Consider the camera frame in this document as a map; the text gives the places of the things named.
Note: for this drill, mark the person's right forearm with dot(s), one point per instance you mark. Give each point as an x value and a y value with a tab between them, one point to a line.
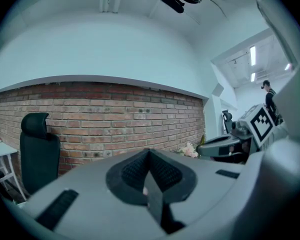
278	136

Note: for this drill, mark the white desk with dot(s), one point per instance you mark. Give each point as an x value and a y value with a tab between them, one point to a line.
0	150

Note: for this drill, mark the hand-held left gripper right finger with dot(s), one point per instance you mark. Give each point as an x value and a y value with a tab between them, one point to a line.
210	196

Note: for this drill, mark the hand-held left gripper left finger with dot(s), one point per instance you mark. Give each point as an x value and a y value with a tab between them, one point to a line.
90	196

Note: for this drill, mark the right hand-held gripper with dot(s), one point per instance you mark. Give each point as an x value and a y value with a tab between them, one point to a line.
261	126

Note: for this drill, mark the pink and white flower bouquet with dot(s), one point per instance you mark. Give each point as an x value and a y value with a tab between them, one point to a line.
188	150

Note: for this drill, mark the black mesh office chair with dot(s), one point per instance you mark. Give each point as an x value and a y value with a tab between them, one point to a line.
228	121

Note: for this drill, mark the white ceiling light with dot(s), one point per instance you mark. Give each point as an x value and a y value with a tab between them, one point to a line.
252	55
253	77
287	66

